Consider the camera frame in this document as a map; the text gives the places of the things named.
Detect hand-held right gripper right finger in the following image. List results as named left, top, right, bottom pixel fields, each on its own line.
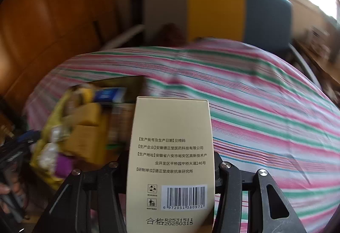
left=212, top=152, right=306, bottom=233

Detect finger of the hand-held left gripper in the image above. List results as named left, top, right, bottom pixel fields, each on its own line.
left=14, top=129, right=42, bottom=145

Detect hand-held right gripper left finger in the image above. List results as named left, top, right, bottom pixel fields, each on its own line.
left=32, top=151, right=128, bottom=233

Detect yellow sponge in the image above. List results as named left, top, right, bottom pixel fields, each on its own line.
left=64, top=124, right=107, bottom=165
left=76, top=104, right=107, bottom=127

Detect purple packet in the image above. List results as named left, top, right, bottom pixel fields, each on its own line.
left=54, top=155, right=73, bottom=178

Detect clear snack bar packet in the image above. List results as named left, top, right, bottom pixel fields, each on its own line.
left=107, top=103, right=134, bottom=143

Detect cream carton box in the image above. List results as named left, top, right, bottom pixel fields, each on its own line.
left=126, top=96, right=216, bottom=233

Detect small blue white box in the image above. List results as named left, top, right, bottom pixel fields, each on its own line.
left=93, top=86, right=126, bottom=104

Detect gold tray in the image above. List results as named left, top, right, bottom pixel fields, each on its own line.
left=29, top=76, right=149, bottom=191

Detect wooden wardrobe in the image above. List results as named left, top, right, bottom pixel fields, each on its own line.
left=0, top=0, right=120, bottom=117

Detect grey yellow blue chair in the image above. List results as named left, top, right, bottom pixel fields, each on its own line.
left=101, top=0, right=320, bottom=85

